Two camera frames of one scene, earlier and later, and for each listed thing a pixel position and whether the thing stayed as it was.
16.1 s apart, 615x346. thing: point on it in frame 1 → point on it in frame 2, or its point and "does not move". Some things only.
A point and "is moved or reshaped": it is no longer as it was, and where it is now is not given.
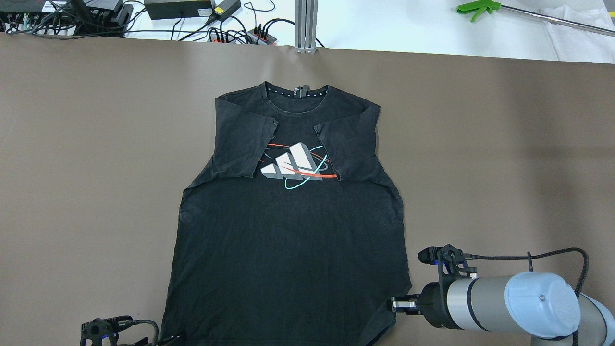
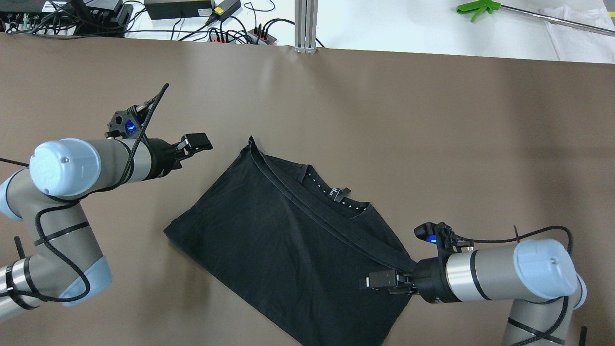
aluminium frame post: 306,17 does not move
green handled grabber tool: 481,5 does not move
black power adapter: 156,9 does not move
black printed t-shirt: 291,235 is moved or reshaped
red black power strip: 257,36 does not move
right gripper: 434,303 → 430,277
